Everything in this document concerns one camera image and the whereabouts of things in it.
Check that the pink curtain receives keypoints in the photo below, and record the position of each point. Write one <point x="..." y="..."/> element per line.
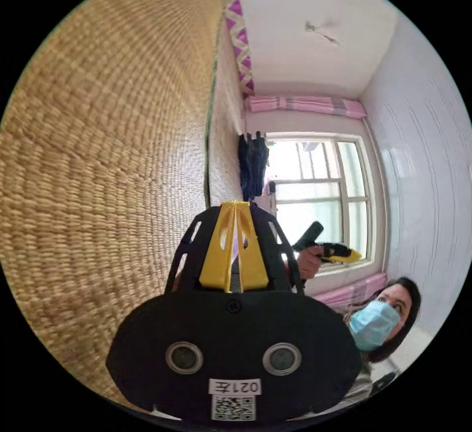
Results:
<point x="306" y="104"/>
<point x="350" y="290"/>

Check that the blue jeans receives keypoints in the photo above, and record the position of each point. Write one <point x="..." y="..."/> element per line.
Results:
<point x="253" y="166"/>

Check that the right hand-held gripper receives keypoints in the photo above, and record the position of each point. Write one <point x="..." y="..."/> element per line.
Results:
<point x="333" y="249"/>

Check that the window with white frame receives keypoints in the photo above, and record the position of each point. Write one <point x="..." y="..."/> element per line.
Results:
<point x="321" y="199"/>

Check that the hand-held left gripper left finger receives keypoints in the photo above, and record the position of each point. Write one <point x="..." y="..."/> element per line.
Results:
<point x="213" y="255"/>

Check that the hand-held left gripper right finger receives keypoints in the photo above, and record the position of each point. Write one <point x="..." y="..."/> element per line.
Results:
<point x="251" y="260"/>

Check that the bed with woven straw mat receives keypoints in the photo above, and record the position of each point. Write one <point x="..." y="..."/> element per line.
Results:
<point x="103" y="166"/>

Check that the person's right hand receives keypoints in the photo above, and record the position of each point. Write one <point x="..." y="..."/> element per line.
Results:
<point x="309" y="260"/>

